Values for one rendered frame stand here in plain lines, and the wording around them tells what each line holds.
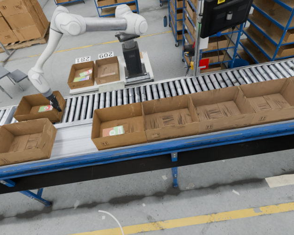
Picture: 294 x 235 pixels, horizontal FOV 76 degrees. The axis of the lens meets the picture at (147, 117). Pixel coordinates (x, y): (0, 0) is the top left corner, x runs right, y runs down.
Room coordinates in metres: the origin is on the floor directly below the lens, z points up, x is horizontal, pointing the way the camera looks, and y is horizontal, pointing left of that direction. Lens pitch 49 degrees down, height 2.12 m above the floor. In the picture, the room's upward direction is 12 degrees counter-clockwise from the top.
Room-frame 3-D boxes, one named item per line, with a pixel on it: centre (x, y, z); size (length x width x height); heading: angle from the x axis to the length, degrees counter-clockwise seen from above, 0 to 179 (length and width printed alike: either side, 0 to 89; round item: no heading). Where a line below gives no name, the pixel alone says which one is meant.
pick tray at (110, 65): (2.00, 0.36, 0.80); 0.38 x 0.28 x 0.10; 179
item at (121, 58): (2.06, 0.33, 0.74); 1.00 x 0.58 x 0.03; 90
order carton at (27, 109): (1.50, 1.05, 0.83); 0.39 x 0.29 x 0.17; 86
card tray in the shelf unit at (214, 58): (2.27, -1.02, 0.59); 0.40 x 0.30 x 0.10; 175
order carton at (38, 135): (0.99, 1.00, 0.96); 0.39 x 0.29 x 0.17; 87
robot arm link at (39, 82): (1.43, 0.85, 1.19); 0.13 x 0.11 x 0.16; 31
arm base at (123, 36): (1.94, 0.05, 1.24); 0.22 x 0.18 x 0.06; 100
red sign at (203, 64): (1.66, -0.69, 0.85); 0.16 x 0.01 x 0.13; 87
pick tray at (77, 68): (2.01, 0.67, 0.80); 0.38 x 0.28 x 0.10; 177
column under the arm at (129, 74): (1.94, 0.03, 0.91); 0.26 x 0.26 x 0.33; 0
